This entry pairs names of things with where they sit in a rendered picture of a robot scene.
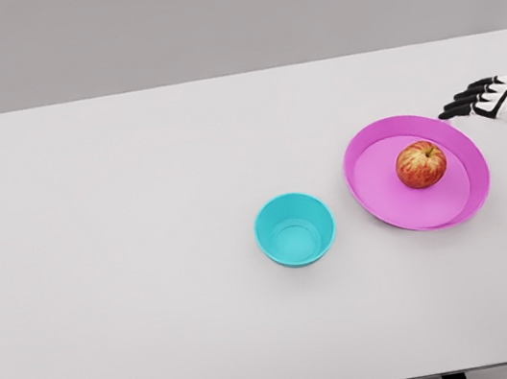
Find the blue bowl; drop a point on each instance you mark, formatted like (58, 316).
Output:
(295, 231)

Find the pink plate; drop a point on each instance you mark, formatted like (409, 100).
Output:
(400, 194)

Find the red yellow apple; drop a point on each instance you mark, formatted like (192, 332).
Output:
(420, 164)

